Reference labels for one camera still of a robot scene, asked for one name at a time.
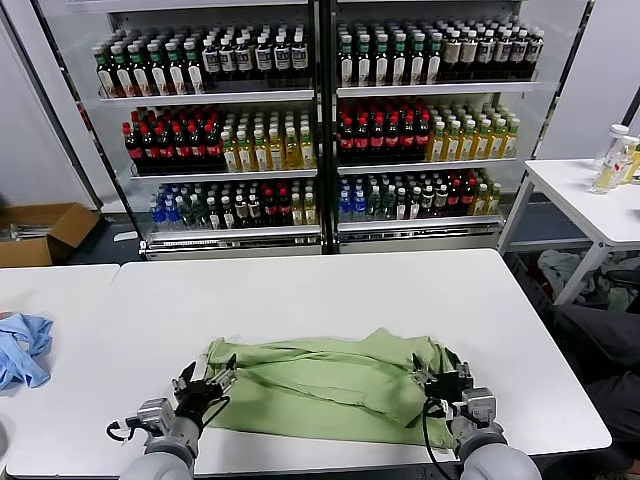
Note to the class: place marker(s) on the dark bottle blue-white label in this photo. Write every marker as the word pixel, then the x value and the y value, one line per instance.
pixel 227 61
pixel 534 51
pixel 263 59
pixel 502 53
pixel 281 58
pixel 299 57
pixel 518 52
pixel 485 54
pixel 211 62
pixel 244 60

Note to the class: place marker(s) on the red-cap cola bottle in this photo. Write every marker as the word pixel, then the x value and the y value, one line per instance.
pixel 423 139
pixel 378 141
pixel 394 140
pixel 362 141
pixel 269 210
pixel 133 150
pixel 215 147
pixel 182 149
pixel 468 199
pixel 454 200
pixel 165 150
pixel 409 140
pixel 284 209
pixel 149 150
pixel 346 142
pixel 198 148

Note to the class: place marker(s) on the green-cap bottle white label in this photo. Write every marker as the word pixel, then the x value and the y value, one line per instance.
pixel 176 75
pixel 346 65
pixel 417 62
pixel 381 64
pixel 158 76
pixel 399 63
pixel 363 64
pixel 402 206
pixel 434 61
pixel 228 215
pixel 106 77
pixel 195 74
pixel 415 205
pixel 123 77
pixel 214 216
pixel 140 77

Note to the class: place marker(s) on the clear bottle yellowish liquid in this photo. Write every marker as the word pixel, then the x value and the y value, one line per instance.
pixel 604 177

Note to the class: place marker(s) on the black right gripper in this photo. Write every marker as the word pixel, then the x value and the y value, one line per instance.
pixel 450 389

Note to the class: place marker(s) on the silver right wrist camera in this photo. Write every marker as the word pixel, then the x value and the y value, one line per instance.
pixel 479 406

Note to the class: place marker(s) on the clear bottle white cap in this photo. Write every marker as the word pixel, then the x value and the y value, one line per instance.
pixel 612 145

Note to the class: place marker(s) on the small white floor object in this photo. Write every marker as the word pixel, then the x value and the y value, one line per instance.
pixel 125 236

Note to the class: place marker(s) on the grey white clothes pile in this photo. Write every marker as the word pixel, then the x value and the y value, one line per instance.
pixel 560 265

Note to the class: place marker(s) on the open glass cooler door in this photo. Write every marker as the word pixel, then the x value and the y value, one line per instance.
pixel 75 125
pixel 560 85

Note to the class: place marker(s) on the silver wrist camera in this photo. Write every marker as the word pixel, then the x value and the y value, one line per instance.
pixel 156 414
pixel 479 406

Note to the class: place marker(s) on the black mesh crate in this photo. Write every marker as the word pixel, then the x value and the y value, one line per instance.
pixel 525 280

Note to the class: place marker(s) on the blue label water bottle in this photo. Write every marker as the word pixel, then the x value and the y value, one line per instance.
pixel 157 217
pixel 173 216
pixel 359 207
pixel 345 207

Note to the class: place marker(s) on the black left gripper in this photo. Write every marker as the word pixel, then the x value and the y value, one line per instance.
pixel 200 402

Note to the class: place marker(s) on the beverage display shelf unit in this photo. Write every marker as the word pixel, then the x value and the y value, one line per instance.
pixel 425 91
pixel 200 97

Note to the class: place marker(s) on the light blue crumpled garment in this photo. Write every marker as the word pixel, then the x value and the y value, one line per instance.
pixel 25 350

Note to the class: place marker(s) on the white side table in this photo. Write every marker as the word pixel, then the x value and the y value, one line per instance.
pixel 575 195

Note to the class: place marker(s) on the black office chair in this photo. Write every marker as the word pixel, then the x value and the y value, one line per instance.
pixel 625 276

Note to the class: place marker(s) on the dark bottle beige label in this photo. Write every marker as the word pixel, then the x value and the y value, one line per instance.
pixel 241 212
pixel 441 201
pixel 428 202
pixel 254 212
pixel 469 54
pixel 452 55

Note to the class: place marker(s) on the brown cardboard box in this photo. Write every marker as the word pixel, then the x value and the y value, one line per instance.
pixel 65 225

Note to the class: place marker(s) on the pale green cloth pile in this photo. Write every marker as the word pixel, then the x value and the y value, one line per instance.
pixel 620 295

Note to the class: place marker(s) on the yellow drink bottle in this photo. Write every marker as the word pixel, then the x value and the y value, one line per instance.
pixel 261 155
pixel 292 153
pixel 310 211
pixel 230 157
pixel 494 202
pixel 453 144
pixel 297 212
pixel 245 156
pixel 276 154
pixel 307 152
pixel 498 142
pixel 483 143
pixel 481 202
pixel 468 143
pixel 511 142
pixel 436 145

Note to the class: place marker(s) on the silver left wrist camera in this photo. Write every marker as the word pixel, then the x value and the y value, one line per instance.
pixel 156 414

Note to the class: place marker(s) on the green t-shirt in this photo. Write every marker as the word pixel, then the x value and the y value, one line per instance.
pixel 325 385

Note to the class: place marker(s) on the clear green-label water bottle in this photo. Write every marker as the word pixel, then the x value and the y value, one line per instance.
pixel 375 205
pixel 200 215
pixel 389 205
pixel 186 216

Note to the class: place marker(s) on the silver metal rods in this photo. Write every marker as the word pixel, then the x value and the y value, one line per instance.
pixel 22 232

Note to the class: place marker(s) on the dark trousered leg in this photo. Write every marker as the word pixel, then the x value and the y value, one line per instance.
pixel 605 340

